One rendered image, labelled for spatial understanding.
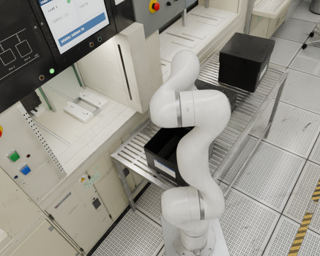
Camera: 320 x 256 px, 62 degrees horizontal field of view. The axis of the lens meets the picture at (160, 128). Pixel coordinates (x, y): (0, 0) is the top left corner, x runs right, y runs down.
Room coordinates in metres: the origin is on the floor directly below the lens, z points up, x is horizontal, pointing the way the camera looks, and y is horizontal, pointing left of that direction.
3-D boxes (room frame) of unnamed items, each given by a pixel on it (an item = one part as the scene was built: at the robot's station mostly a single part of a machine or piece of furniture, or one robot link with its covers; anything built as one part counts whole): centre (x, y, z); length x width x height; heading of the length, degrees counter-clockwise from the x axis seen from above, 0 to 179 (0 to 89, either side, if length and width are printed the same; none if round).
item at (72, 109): (1.31, 0.45, 0.89); 0.22 x 0.21 x 0.04; 47
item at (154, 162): (0.89, -0.09, 0.85); 0.28 x 0.28 x 0.17; 47
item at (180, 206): (0.44, -0.05, 1.07); 0.19 x 0.12 x 0.24; 86
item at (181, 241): (0.44, -0.09, 0.85); 0.19 x 0.19 x 0.18
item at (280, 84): (1.26, -0.34, 0.38); 1.30 x 0.60 x 0.76; 137
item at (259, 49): (1.55, -0.66, 0.89); 0.29 x 0.29 x 0.25; 51
